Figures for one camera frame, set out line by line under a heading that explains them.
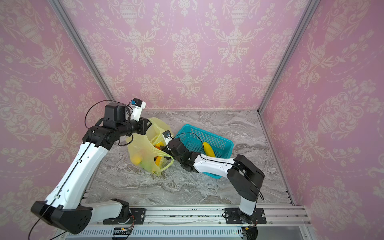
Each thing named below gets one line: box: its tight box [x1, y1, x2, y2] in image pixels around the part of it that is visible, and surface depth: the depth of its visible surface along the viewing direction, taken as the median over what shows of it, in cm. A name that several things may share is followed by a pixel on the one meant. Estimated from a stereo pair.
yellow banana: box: [202, 142, 216, 158], surface depth 98 cm
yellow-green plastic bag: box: [126, 117, 175, 176], surface depth 74 cm
